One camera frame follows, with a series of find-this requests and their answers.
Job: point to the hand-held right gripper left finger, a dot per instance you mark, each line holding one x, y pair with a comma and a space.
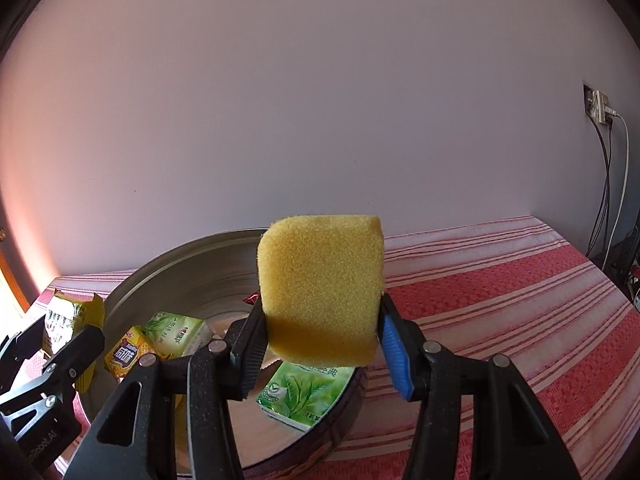
247, 355

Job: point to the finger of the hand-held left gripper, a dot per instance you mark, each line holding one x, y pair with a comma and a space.
25, 347
80, 352

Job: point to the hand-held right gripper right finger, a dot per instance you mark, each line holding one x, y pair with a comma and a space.
397, 355

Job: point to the yellow green packet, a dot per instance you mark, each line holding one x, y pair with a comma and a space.
65, 317

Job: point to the yellow snack packet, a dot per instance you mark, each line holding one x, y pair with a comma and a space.
127, 355

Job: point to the red snack packet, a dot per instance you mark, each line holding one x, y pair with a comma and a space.
251, 298

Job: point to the green tissue pack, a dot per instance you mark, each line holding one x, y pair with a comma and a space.
305, 390
175, 335

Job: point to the round printed cookie tin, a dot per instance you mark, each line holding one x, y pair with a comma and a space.
210, 270

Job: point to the yellow sponge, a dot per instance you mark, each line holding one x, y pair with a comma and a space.
320, 280

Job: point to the wooden door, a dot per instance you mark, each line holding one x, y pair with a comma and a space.
12, 285

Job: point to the red white striped tablecloth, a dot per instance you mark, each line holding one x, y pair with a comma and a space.
500, 310

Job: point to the dark object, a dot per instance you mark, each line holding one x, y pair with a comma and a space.
630, 260

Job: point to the wall socket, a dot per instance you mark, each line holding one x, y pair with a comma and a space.
597, 102

